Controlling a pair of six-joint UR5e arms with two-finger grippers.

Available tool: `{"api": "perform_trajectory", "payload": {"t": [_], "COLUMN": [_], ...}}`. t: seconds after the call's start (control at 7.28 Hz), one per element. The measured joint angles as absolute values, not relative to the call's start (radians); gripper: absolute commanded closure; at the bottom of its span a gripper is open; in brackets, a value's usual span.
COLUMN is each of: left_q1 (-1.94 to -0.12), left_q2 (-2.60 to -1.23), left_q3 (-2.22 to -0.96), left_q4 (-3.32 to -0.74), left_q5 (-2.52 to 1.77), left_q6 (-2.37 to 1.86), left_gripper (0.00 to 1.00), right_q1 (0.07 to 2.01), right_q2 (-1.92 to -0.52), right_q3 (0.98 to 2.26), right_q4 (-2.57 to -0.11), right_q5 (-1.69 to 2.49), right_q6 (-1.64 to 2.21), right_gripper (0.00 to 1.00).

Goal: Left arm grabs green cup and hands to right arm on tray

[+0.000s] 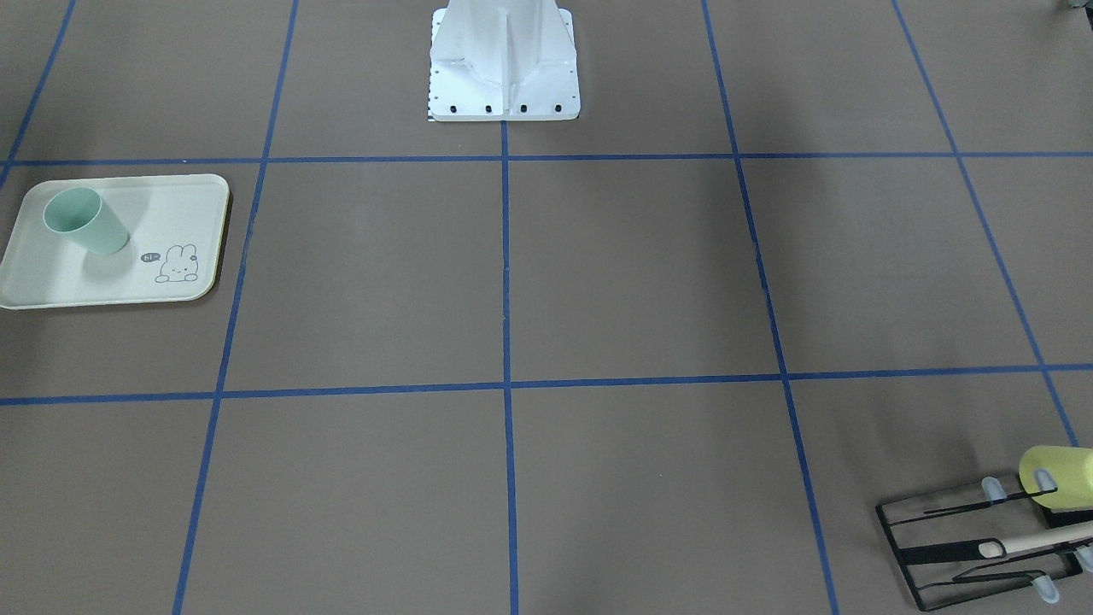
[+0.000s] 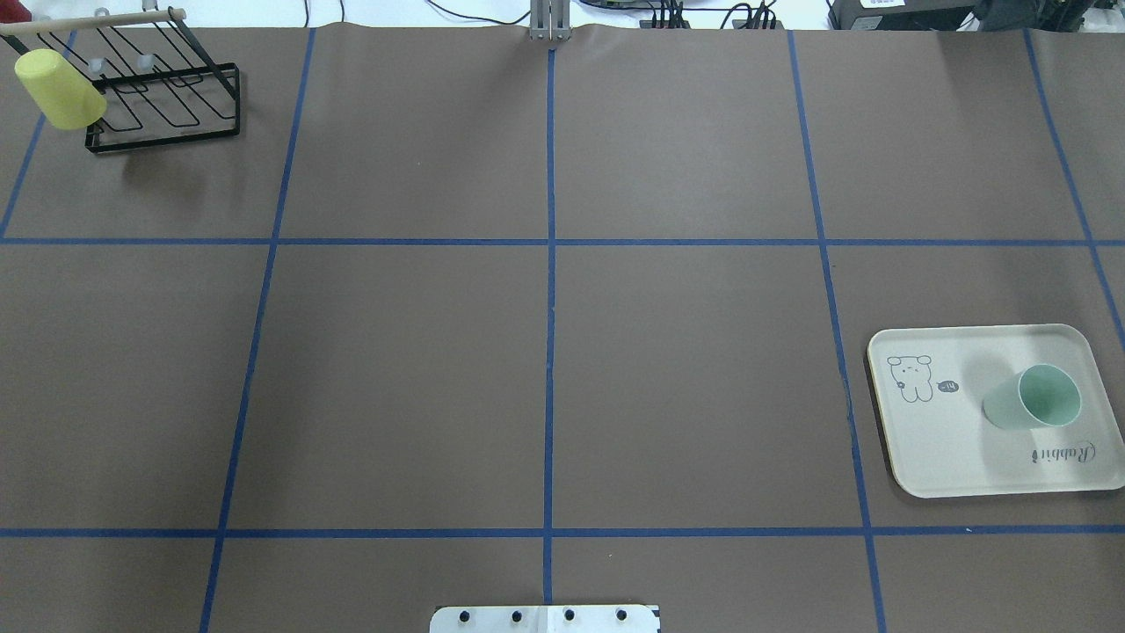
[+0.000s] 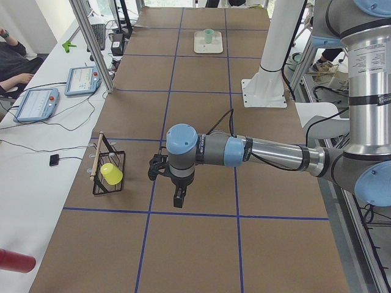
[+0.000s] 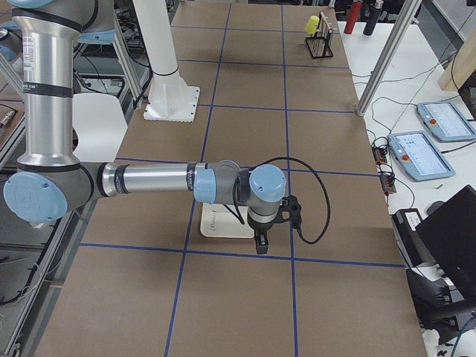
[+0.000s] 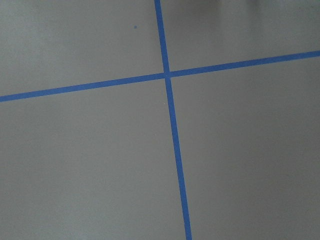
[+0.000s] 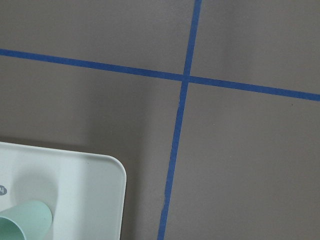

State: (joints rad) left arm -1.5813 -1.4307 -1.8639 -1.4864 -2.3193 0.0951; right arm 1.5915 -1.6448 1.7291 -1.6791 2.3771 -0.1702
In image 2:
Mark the black wire cup rack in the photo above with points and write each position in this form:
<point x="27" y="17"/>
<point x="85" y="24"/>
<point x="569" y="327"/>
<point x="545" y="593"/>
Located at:
<point x="161" y="84"/>

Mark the green plastic cup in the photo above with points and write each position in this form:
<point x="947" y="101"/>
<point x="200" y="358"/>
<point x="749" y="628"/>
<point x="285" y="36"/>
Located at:
<point x="1042" y="396"/>

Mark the black box device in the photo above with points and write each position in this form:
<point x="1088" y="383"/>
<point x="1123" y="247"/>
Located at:
<point x="939" y="16"/>

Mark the yellow plastic cup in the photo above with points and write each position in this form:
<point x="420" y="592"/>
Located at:
<point x="68" y="99"/>

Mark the aluminium frame post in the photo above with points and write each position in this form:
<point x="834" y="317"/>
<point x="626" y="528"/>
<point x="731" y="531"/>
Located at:
<point x="549" y="20"/>

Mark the cream rabbit tray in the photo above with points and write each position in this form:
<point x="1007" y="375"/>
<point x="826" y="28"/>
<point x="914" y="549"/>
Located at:
<point x="929" y="387"/>

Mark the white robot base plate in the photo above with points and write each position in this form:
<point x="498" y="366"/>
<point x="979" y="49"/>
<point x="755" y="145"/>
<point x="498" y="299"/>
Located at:
<point x="548" y="618"/>

